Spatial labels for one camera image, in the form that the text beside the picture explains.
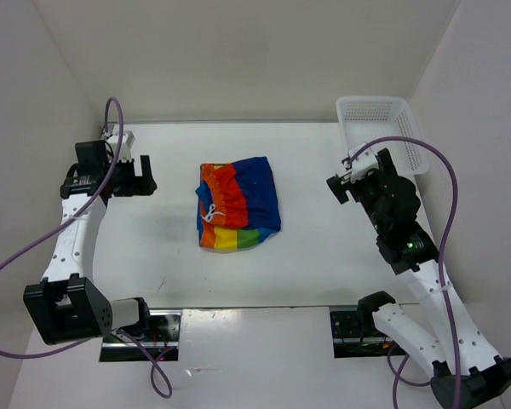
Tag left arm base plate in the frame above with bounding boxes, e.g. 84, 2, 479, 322
99, 308, 182, 363

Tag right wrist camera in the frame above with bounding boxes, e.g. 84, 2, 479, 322
343, 143, 379, 183

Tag rainbow striped shorts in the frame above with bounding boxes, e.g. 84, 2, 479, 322
195, 157, 282, 251

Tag white plastic basket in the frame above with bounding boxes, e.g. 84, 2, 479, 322
336, 95, 429, 176

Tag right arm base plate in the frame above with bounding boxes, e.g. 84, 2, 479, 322
329, 306, 393, 359

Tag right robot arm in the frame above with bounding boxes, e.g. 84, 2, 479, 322
327, 146, 511, 408

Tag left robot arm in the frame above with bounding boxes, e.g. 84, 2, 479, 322
23, 131, 157, 345

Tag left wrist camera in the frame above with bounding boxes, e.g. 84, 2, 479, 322
103, 130, 135, 163

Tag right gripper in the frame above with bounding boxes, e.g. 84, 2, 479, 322
326, 147, 396, 233

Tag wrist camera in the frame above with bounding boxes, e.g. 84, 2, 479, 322
103, 130, 135, 163
343, 143, 379, 183

